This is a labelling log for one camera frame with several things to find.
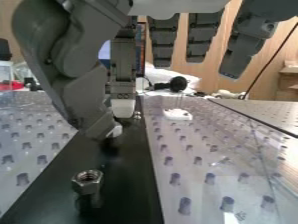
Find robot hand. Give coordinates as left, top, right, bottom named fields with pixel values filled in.
left=10, top=0, right=298, bottom=141

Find small steel nut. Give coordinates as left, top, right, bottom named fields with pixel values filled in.
left=70, top=168, right=105, bottom=198

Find red tray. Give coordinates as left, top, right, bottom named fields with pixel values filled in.
left=0, top=79, right=24, bottom=92

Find black headphones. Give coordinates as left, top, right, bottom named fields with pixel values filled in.
left=152, top=75, right=190, bottom=94

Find small white jointed device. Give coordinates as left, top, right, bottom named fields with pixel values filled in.
left=215, top=89, right=246, bottom=101

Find black plate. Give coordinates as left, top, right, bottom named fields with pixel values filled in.
left=0, top=94, right=166, bottom=224

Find clear box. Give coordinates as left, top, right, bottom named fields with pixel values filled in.
left=0, top=63, right=298, bottom=224

